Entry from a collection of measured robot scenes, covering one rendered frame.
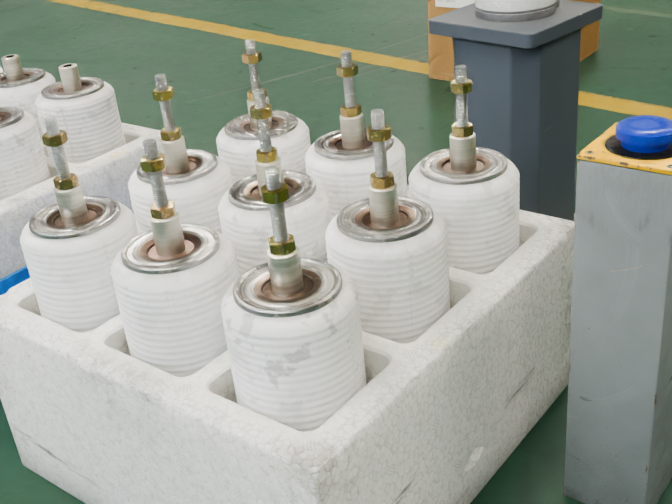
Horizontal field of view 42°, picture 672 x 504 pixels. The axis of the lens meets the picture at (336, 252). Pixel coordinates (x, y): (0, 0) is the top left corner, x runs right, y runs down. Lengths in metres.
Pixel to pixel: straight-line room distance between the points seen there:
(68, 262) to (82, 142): 0.39
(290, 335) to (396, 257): 0.12
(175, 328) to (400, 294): 0.17
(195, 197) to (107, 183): 0.31
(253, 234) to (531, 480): 0.33
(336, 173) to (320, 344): 0.26
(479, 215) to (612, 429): 0.20
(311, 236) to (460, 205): 0.13
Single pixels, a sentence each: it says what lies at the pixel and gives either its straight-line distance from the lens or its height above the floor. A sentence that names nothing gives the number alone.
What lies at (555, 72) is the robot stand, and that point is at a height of 0.24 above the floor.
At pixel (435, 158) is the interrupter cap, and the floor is 0.25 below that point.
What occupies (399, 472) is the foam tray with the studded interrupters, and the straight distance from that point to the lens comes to 0.66.
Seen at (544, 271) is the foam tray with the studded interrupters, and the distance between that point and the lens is 0.79.
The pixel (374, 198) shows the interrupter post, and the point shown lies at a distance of 0.67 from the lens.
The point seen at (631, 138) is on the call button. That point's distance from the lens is 0.63.
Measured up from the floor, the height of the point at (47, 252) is 0.24.
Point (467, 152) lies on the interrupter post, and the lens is 0.76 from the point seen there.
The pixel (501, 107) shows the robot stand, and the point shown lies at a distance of 1.04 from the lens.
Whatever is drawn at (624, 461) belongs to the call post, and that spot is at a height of 0.06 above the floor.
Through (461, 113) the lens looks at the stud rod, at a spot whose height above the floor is 0.30.
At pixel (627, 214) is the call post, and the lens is 0.64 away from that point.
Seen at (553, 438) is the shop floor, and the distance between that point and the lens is 0.86.
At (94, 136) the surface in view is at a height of 0.20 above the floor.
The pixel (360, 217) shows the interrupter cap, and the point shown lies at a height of 0.25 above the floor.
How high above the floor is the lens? 0.56
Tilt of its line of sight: 28 degrees down
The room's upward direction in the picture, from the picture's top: 6 degrees counter-clockwise
